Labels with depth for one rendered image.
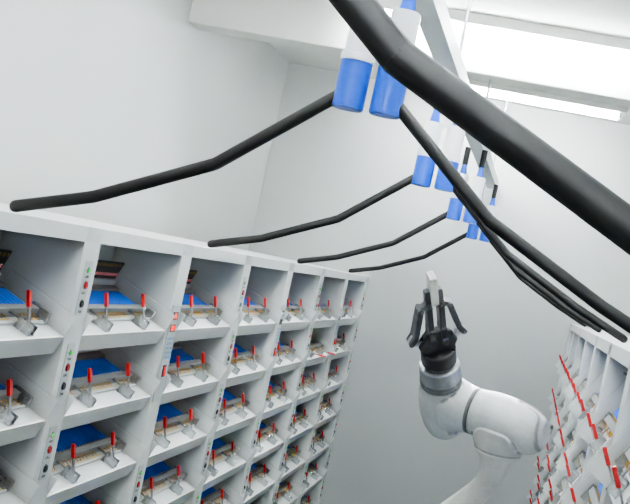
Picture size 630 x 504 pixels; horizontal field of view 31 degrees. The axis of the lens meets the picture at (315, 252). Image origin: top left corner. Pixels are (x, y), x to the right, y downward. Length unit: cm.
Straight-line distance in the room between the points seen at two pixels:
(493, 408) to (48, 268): 102
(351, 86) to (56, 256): 82
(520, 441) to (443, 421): 18
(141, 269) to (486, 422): 123
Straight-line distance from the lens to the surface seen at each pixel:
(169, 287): 323
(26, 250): 262
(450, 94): 72
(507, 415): 242
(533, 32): 479
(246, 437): 464
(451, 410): 246
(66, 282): 258
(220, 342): 392
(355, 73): 216
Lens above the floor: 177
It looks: level
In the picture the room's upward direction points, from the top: 12 degrees clockwise
